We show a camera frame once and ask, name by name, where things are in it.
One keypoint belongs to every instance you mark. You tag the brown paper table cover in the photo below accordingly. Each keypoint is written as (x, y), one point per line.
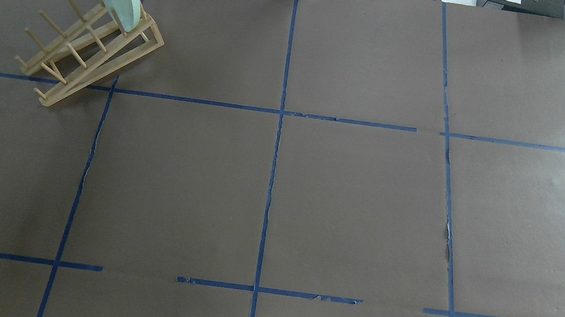
(290, 158)

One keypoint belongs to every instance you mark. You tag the wooden dish rack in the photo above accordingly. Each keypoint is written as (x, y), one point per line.
(94, 47)

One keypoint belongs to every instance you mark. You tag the black device with label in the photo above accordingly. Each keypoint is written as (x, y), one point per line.
(549, 8)

